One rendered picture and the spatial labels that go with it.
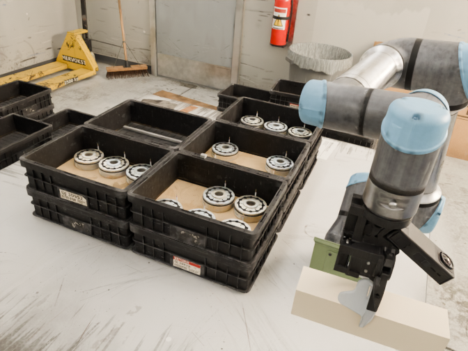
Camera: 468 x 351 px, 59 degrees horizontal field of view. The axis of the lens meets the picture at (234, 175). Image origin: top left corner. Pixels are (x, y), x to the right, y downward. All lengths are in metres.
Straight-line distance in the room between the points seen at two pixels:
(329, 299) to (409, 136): 0.31
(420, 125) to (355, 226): 0.18
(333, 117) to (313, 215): 0.94
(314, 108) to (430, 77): 0.39
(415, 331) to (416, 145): 0.32
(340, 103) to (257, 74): 3.82
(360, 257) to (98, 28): 4.99
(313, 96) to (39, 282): 0.95
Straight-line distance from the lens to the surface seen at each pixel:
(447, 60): 1.00
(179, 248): 1.24
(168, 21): 4.78
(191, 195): 1.37
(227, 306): 1.20
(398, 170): 0.56
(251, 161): 1.58
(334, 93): 0.67
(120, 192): 1.22
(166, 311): 1.19
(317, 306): 0.74
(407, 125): 0.54
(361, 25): 4.10
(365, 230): 0.65
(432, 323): 0.76
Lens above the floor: 1.61
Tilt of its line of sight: 32 degrees down
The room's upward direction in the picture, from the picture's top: 5 degrees clockwise
